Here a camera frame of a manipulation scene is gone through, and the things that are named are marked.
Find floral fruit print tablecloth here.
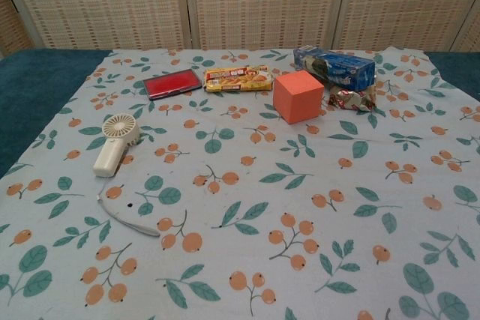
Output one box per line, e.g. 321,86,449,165
0,46,480,320

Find red silver snack wrapper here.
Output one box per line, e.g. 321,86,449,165
327,84,377,112

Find red ink stamp pad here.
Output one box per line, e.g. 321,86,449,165
142,68,203,101

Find blue cookie box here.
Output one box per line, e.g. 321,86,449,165
292,45,377,92

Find woven folding screen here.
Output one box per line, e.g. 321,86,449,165
0,0,480,52

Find orange cube block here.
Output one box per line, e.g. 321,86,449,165
273,70,324,127

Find yellow biscuit packet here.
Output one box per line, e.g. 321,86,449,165
202,64,274,93

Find white handheld fan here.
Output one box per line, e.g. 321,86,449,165
92,114,161,238

